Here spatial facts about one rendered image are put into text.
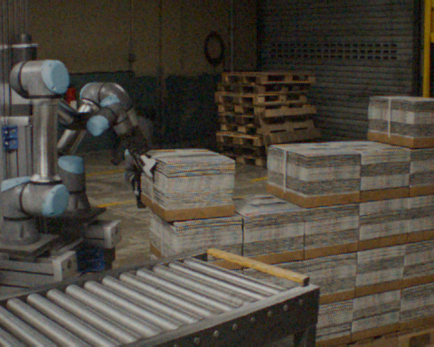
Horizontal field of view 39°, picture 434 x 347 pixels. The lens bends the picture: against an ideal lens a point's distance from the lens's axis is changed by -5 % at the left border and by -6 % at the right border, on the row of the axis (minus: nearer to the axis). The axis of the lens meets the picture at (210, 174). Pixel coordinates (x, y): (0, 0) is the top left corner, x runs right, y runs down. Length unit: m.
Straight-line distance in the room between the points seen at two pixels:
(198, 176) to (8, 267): 0.82
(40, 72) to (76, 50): 7.59
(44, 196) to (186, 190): 0.62
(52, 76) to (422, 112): 1.74
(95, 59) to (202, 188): 7.49
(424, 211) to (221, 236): 1.08
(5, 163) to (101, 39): 7.57
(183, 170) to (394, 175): 1.03
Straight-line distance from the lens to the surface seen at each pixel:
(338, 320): 3.04
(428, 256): 3.27
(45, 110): 2.19
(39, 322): 1.70
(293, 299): 1.83
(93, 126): 2.48
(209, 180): 2.56
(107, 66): 10.05
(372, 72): 10.32
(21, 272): 2.36
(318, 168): 2.78
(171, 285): 1.94
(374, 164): 2.94
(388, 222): 3.06
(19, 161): 2.53
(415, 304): 3.32
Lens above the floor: 1.44
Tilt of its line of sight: 10 degrees down
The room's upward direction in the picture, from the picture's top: straight up
